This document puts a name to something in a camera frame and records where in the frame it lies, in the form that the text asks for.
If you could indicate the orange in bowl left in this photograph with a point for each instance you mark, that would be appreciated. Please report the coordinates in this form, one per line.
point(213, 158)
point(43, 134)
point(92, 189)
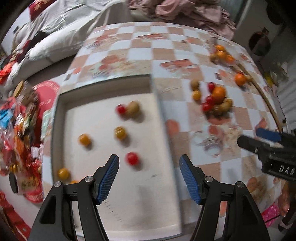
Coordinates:
point(221, 55)

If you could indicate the pile of snack packets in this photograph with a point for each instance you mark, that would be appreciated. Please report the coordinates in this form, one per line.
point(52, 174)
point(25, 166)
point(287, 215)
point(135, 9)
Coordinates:
point(21, 153)

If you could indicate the brown longan in cluster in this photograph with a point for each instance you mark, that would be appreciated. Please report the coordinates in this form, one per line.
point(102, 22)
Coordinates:
point(226, 106)

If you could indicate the round black red fan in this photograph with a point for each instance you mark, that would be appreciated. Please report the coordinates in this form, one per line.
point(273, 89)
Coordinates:
point(259, 43)

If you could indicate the red cherry tomato behind orange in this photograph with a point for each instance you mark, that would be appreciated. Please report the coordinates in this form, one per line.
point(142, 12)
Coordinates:
point(211, 86)

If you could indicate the yellow cherry tomato lone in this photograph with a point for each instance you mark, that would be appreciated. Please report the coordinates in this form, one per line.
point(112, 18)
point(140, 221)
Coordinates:
point(84, 140)

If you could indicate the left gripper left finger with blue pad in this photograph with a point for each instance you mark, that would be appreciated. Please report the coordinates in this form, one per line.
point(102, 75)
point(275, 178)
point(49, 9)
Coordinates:
point(55, 220)

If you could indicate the orange near table edge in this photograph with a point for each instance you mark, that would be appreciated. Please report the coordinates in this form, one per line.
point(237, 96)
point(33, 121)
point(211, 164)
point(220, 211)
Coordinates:
point(240, 79)

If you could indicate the orange in bowl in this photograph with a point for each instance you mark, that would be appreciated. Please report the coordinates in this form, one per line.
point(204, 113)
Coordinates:
point(220, 48)
point(229, 59)
point(221, 55)

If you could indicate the orange in bowl right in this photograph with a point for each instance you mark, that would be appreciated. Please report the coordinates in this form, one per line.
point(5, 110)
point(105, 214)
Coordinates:
point(229, 59)

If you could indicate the yellow cherry tomato cluster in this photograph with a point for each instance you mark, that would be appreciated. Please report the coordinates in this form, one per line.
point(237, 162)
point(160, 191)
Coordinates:
point(196, 95)
point(120, 133)

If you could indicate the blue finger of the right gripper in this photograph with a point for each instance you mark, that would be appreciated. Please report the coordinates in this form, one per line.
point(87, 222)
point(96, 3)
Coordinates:
point(268, 135)

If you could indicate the long bamboo stick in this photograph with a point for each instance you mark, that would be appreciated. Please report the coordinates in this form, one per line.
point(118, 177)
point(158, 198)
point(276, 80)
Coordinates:
point(260, 91)

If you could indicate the large orange centre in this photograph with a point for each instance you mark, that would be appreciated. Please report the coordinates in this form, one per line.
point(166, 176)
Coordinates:
point(218, 94)

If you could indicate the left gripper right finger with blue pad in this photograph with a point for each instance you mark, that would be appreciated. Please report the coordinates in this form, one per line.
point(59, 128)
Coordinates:
point(243, 220)

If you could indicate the white shallow box tray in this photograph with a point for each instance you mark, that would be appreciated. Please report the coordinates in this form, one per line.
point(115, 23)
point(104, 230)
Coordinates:
point(111, 133)

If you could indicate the pink crumpled blanket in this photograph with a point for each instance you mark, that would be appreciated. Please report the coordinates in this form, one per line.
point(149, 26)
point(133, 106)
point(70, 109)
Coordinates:
point(205, 15)

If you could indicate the clear glass fruit bowl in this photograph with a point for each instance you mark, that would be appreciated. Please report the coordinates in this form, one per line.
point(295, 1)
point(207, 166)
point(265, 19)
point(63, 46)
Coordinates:
point(229, 48)

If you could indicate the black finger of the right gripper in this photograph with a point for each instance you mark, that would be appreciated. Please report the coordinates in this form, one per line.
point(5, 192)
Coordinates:
point(250, 144)

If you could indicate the white grey sofa cushion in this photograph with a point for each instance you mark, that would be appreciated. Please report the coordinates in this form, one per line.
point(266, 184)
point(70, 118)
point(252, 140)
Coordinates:
point(57, 32)

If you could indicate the red cherry tomato middle cluster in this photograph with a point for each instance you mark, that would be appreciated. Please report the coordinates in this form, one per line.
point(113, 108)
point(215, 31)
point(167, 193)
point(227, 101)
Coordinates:
point(207, 107)

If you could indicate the brown longan beside bowl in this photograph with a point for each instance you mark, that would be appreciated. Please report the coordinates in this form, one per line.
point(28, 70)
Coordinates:
point(213, 57)

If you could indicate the orange in bowl top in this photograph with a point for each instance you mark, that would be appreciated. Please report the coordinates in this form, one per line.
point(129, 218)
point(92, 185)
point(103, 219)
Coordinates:
point(220, 48)

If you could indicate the orange-brown tomato right of orange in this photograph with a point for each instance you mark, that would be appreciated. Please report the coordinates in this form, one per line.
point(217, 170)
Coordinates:
point(230, 101)

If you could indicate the dark olive cherry tomato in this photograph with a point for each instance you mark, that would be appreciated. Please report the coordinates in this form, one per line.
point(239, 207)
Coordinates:
point(217, 110)

